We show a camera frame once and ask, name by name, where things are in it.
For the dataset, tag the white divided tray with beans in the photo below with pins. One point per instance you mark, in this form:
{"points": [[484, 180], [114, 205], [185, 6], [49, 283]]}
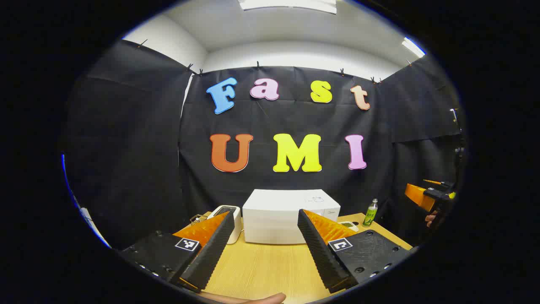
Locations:
{"points": [[350, 226]]}

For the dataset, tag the white microwave oven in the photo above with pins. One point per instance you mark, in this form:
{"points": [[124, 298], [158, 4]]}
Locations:
{"points": [[278, 211]]}

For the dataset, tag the small ceiling light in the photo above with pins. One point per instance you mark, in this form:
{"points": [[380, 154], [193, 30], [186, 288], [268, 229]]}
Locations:
{"points": [[413, 47]]}

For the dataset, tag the white toaster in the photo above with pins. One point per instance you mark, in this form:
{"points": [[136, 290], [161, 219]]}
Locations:
{"points": [[236, 228]]}

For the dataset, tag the large ceiling light panel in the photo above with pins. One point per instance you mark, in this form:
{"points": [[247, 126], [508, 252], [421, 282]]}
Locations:
{"points": [[287, 4]]}

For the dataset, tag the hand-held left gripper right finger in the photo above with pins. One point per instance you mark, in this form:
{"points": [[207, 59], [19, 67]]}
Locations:
{"points": [[322, 253]]}

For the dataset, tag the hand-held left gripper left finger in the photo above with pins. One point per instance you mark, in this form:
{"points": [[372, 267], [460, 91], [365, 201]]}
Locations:
{"points": [[211, 253]]}

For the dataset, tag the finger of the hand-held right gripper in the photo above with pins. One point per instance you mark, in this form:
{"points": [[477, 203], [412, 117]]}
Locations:
{"points": [[432, 183], [417, 195]]}

